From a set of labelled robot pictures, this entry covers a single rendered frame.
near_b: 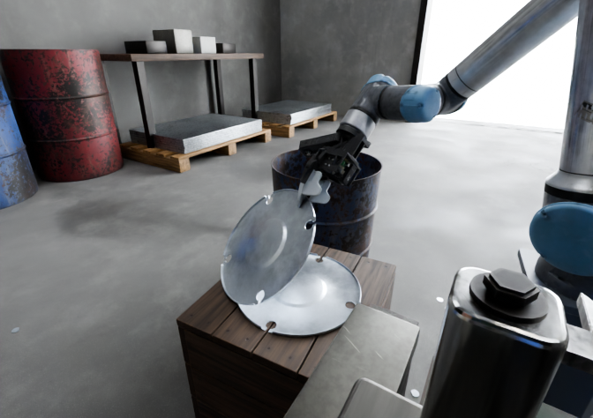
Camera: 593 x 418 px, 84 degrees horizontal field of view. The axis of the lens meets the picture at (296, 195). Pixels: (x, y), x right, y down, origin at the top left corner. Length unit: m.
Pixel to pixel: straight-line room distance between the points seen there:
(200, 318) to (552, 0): 0.87
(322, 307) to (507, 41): 0.64
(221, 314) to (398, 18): 4.39
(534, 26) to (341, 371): 0.66
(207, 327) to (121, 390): 0.48
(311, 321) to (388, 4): 4.43
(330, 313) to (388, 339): 0.44
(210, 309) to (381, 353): 0.53
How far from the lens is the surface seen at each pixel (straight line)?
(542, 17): 0.76
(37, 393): 1.27
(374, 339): 0.31
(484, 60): 0.79
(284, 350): 0.68
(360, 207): 1.15
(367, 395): 0.19
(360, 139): 0.75
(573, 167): 0.61
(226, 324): 0.74
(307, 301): 0.76
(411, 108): 0.73
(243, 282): 0.77
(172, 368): 1.16
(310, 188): 0.73
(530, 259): 0.88
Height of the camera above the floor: 0.86
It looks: 24 degrees down
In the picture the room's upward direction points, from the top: straight up
